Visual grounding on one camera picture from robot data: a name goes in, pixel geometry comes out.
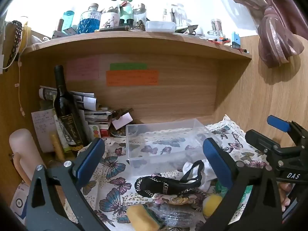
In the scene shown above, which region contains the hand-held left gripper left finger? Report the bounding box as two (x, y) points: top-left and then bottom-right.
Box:
(25, 137), (106, 231)

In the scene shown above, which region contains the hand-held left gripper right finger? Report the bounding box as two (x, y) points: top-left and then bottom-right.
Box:
(203, 137), (283, 231)

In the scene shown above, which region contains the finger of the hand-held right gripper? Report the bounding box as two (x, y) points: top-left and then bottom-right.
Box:
(245, 129), (282, 155)
(267, 115), (308, 148)

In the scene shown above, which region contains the white cloth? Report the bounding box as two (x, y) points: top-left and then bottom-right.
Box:
(182, 160), (218, 190)

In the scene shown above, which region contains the yellow soft ball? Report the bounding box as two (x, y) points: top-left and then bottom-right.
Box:
(202, 194), (223, 218)

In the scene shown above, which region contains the clear plastic box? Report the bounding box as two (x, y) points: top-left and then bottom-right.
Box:
(126, 118), (223, 169)

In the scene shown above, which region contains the floral scrunchie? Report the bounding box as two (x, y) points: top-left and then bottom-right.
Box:
(153, 193), (205, 208)

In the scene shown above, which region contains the yellow sponge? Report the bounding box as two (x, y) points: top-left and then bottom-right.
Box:
(126, 204), (164, 231)

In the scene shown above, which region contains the person's right hand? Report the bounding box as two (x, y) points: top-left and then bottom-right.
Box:
(279, 182), (297, 213)

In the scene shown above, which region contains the butterfly print tablecloth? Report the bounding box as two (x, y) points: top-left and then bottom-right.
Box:
(82, 114), (272, 231)

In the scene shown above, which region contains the yellow candle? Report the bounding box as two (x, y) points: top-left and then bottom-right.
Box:
(50, 133), (65, 162)

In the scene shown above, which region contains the stack of magazines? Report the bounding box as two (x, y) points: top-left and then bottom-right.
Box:
(38, 85), (113, 130)

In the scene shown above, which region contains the dark wine bottle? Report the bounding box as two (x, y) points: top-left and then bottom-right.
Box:
(53, 65), (88, 152)

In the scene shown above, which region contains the pink card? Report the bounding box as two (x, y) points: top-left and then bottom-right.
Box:
(112, 113), (133, 130)

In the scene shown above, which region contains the white handwritten paper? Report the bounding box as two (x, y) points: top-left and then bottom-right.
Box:
(31, 109), (57, 153)

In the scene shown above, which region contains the pale pink cylinder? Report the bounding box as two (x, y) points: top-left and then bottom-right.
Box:
(9, 129), (40, 183)

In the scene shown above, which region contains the white cardboard box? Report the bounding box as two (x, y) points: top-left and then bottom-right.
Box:
(11, 182), (30, 225)

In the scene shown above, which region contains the pink paper note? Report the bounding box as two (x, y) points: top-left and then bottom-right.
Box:
(66, 56), (100, 81)

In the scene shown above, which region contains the orange paper note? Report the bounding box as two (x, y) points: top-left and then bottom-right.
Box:
(106, 70), (159, 86)

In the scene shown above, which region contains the blue pencil sharpener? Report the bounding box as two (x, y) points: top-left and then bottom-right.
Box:
(231, 32), (241, 49)

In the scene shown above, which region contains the mauve curtain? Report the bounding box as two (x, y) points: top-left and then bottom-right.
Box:
(214, 0), (308, 68)

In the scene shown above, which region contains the green paper note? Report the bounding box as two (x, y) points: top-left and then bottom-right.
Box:
(109, 63), (148, 71)

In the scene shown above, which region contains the glass jar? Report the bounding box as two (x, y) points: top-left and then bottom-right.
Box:
(207, 19), (225, 36)

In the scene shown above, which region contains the wooden shelf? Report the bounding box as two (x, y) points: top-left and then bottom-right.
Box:
(19, 30), (253, 126)

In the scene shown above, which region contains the blue glass bottle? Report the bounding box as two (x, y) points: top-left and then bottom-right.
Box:
(78, 3), (101, 34)

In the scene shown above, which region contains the teal plastic bottle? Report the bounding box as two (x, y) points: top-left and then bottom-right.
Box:
(61, 11), (75, 33)

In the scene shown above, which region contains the hanging beaded band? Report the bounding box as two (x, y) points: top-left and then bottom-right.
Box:
(6, 20), (22, 69)

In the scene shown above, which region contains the white plastic container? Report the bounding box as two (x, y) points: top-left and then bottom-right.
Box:
(145, 21), (176, 33)

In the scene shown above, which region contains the tall clear corked bottle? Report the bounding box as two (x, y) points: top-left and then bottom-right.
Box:
(100, 0), (121, 29)

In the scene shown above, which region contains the clear acrylic organizer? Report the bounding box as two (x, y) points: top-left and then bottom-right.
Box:
(164, 3), (188, 28)

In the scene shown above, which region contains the mint green bottle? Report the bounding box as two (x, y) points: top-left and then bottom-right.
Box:
(120, 0), (134, 27)

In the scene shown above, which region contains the clear bottle silver cap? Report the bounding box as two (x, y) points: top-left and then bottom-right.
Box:
(133, 3), (147, 26)

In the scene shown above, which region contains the white cable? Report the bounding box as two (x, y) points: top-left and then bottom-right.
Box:
(16, 60), (26, 117)

